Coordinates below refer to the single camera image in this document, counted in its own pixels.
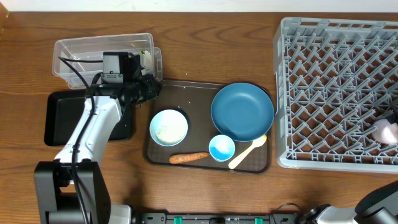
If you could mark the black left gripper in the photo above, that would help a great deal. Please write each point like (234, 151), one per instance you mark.
(151, 89)

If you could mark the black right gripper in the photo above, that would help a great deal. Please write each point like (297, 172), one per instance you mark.
(394, 119)

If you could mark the pink plastic cup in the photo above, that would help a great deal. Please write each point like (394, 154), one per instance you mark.
(386, 132)

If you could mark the white napkin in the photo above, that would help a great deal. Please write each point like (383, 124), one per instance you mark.
(146, 61)

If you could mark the small light blue cup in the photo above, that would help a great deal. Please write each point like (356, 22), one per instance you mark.
(221, 148)

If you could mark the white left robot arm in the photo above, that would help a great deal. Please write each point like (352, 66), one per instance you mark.
(71, 188)

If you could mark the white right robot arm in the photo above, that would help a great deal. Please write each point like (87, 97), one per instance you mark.
(379, 206)

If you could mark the grey dishwasher rack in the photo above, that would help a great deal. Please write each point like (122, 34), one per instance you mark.
(334, 79)

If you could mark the light blue rice bowl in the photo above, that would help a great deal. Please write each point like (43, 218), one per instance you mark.
(168, 128)

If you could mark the brown serving tray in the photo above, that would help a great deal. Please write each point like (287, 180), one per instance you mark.
(193, 100)

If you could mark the clear plastic bin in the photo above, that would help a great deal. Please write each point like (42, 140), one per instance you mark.
(86, 53)

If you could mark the black bin tray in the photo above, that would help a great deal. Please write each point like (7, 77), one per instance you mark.
(64, 110)

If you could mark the orange carrot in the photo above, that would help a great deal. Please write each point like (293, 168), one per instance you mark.
(183, 158)

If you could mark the dark blue plate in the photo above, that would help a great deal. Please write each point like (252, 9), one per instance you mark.
(242, 111)

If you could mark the cream plastic spoon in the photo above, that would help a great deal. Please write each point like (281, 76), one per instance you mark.
(255, 143)

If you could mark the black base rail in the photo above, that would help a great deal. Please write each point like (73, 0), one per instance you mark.
(163, 218)

